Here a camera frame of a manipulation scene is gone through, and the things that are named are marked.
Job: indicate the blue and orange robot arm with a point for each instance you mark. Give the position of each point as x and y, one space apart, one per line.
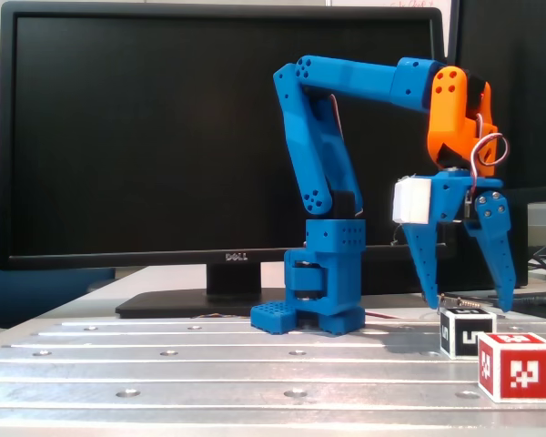
318 150

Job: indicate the black Dell monitor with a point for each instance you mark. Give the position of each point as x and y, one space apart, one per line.
141 136

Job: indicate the red cube with white markers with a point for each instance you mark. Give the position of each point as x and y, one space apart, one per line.
523 373

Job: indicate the black monitor without logo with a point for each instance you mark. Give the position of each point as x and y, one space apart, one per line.
528 91

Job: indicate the black cube with white markers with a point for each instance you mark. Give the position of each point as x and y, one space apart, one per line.
471 339

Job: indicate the blue chair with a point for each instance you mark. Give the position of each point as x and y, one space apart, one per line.
27 291

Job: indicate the small circuit board with pins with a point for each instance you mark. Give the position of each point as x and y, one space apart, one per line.
464 301

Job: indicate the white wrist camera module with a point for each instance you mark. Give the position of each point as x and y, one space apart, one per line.
411 200

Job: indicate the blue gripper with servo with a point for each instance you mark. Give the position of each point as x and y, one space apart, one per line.
452 197

